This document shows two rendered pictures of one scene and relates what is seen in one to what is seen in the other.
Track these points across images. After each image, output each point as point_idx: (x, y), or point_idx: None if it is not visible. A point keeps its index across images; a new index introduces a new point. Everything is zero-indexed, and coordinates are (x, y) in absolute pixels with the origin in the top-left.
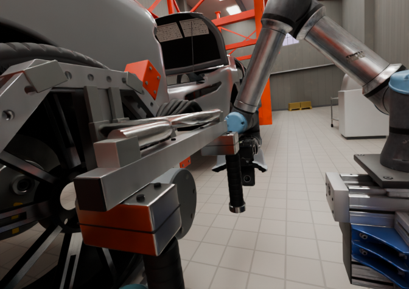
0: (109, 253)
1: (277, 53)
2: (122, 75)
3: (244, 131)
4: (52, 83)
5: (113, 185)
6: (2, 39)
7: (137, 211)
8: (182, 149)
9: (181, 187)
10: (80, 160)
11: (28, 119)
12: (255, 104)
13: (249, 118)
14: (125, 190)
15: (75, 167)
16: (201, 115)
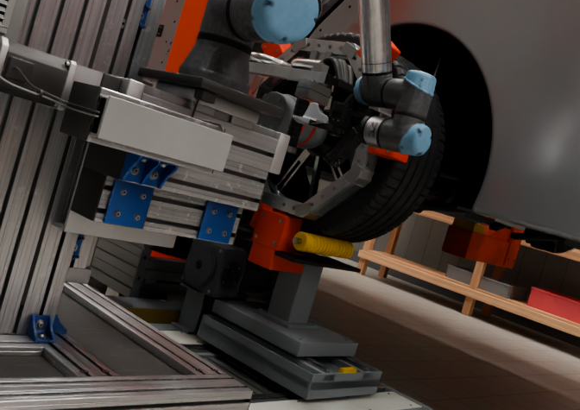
0: (313, 185)
1: None
2: (340, 44)
3: (361, 98)
4: (299, 47)
5: None
6: (451, 39)
7: None
8: (255, 66)
9: (272, 102)
10: (330, 107)
11: (490, 129)
12: (362, 61)
13: (362, 81)
14: None
15: (325, 110)
16: (293, 59)
